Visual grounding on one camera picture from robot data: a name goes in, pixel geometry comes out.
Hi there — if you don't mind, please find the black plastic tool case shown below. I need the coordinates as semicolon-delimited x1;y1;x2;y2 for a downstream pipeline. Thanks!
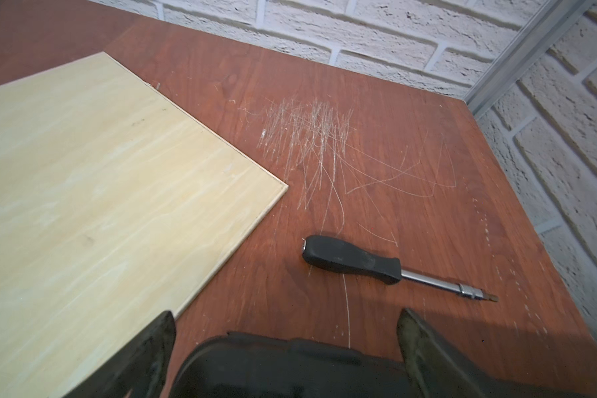
169;333;573;397

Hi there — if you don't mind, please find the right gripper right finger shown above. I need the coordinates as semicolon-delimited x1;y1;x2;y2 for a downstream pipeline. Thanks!
396;308;483;397

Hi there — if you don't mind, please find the right corner aluminium profile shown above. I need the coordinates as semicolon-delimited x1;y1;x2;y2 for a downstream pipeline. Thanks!
464;0;593;119

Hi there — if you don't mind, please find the light plywood board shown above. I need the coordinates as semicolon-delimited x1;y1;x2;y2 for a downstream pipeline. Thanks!
0;52;288;397

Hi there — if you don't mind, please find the black handled screwdriver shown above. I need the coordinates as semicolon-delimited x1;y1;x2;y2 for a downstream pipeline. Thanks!
302;235;498;302

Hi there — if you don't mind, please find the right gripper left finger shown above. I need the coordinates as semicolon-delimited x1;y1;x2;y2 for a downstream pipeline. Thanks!
66;311;177;397

